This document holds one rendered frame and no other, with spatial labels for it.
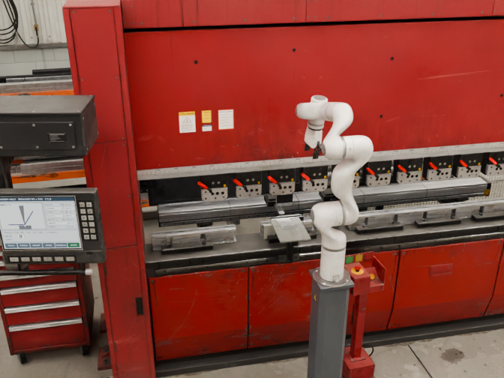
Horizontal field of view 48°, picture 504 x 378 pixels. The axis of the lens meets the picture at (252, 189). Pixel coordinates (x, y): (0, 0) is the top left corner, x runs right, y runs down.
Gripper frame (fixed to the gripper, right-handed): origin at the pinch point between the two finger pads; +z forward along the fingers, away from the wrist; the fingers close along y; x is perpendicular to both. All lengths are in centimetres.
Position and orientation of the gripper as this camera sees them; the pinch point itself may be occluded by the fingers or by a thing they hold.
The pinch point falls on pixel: (311, 153)
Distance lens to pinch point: 305.1
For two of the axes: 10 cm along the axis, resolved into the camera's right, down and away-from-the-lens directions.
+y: 4.2, 5.1, -7.5
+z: -0.8, 8.4, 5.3
